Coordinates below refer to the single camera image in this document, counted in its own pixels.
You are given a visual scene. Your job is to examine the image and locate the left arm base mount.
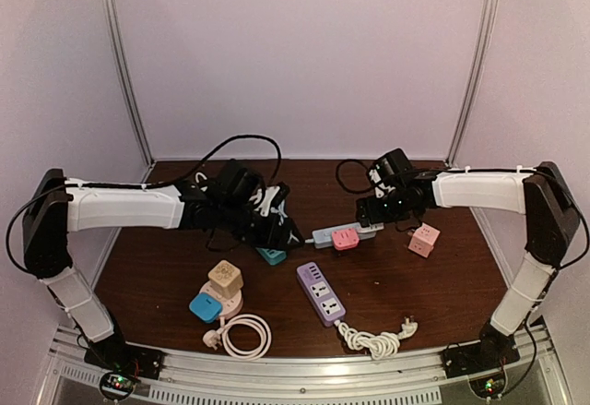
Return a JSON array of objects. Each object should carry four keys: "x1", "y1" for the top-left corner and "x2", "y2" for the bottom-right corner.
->
[{"x1": 84, "y1": 344, "x2": 164, "y2": 401}]

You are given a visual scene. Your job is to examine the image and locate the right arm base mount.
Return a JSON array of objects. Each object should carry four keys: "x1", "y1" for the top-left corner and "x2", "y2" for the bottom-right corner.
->
[{"x1": 441, "y1": 342, "x2": 520, "y2": 401}]

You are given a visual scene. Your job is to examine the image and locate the aluminium front rail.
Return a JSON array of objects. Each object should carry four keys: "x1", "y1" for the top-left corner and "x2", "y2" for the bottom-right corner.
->
[{"x1": 32, "y1": 325, "x2": 572, "y2": 404}]

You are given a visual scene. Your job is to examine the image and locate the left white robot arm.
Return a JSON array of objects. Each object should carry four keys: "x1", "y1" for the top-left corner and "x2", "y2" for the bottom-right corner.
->
[{"x1": 13, "y1": 161, "x2": 304, "y2": 372}]

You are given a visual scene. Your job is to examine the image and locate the light blue power strip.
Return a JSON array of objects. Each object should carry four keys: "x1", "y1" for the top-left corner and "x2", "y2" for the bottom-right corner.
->
[{"x1": 306, "y1": 222, "x2": 384, "y2": 249}]

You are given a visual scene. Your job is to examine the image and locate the pink cube socket adapter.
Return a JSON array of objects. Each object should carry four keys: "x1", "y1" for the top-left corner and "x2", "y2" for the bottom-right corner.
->
[{"x1": 407, "y1": 223, "x2": 440, "y2": 258}]

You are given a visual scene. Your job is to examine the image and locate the white cable with plug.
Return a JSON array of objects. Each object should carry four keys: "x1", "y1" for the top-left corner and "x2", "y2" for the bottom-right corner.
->
[
  {"x1": 336, "y1": 315, "x2": 420, "y2": 361},
  {"x1": 201, "y1": 313, "x2": 272, "y2": 360}
]

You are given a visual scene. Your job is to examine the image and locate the teal power strip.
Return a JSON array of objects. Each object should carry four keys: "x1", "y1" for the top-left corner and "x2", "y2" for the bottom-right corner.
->
[{"x1": 256, "y1": 247, "x2": 287, "y2": 266}]

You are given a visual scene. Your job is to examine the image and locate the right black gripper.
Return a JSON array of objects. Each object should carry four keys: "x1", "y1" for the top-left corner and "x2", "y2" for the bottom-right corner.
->
[{"x1": 356, "y1": 189, "x2": 410, "y2": 229}]

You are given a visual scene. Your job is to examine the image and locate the right aluminium frame post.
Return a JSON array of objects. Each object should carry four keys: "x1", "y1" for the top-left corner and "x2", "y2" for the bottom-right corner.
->
[{"x1": 445, "y1": 0, "x2": 500, "y2": 165}]

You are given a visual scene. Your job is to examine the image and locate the left aluminium frame post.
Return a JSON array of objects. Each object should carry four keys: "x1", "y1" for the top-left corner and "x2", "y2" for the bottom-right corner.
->
[{"x1": 102, "y1": 0, "x2": 154, "y2": 166}]

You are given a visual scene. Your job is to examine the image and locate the pink square plug adapter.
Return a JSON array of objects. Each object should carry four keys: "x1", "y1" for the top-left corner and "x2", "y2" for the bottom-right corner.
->
[{"x1": 331, "y1": 228, "x2": 360, "y2": 251}]

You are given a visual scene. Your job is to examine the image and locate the white coiled cable with plug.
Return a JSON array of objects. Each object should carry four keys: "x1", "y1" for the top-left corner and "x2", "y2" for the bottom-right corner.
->
[{"x1": 201, "y1": 313, "x2": 272, "y2": 360}]

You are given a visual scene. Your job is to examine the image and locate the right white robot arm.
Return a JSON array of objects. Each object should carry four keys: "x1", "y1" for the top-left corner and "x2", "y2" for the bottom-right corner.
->
[{"x1": 356, "y1": 158, "x2": 587, "y2": 370}]

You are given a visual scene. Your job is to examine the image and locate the round pink white power strip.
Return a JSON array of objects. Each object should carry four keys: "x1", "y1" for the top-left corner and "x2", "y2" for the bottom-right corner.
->
[{"x1": 199, "y1": 281, "x2": 243, "y2": 321}]

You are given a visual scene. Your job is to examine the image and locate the purple power strip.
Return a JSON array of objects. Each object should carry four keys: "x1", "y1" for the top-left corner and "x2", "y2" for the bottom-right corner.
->
[{"x1": 296, "y1": 262, "x2": 346, "y2": 328}]

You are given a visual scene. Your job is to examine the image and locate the beige cube adapter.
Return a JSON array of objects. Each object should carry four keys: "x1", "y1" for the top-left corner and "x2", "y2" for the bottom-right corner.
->
[{"x1": 207, "y1": 259, "x2": 243, "y2": 299}]

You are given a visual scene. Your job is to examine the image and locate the aluminium frame post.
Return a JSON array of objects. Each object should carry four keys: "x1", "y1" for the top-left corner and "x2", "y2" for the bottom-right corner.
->
[
  {"x1": 445, "y1": 0, "x2": 500, "y2": 165},
  {"x1": 102, "y1": 0, "x2": 154, "y2": 166}
]

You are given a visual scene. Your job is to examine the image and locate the blue square adapter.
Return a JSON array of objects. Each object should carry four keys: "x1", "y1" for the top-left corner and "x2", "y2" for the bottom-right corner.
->
[{"x1": 189, "y1": 292, "x2": 223, "y2": 324}]

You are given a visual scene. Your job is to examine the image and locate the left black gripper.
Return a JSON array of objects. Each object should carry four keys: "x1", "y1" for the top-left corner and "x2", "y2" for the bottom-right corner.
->
[{"x1": 218, "y1": 199, "x2": 305, "y2": 252}]

